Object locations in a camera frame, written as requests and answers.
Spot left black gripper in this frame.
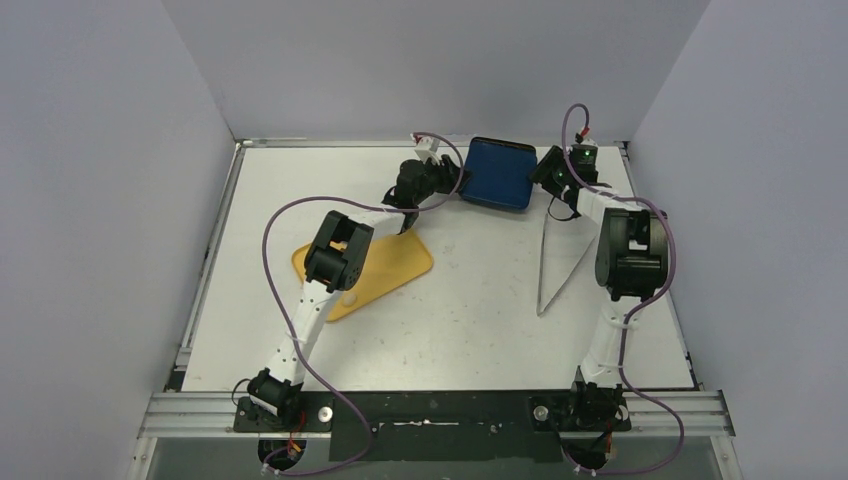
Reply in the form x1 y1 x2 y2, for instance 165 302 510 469
413 155 470 207

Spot dark blue box lid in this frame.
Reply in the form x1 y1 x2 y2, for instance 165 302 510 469
460 136 537 212

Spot yellow plastic tray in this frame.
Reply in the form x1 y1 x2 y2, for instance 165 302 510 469
327 229 434 322

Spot metal serving tongs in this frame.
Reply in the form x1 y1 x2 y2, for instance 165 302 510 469
535 215 597 317

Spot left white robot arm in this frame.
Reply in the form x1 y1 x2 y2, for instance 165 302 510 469
247 154 471 430

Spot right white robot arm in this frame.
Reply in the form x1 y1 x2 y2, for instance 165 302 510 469
529 144 675 390

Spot white swirl chocolate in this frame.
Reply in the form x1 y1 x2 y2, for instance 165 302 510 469
342 292 358 308

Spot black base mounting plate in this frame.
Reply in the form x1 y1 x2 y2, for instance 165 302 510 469
232 387 632 463

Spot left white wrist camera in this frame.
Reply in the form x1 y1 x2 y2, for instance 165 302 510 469
414 136 440 163

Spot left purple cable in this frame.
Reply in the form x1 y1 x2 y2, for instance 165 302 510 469
261 131 463 478

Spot purple cable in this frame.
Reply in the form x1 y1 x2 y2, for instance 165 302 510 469
261 131 463 478
561 103 687 477

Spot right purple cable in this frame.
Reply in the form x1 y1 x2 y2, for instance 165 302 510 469
561 103 687 477

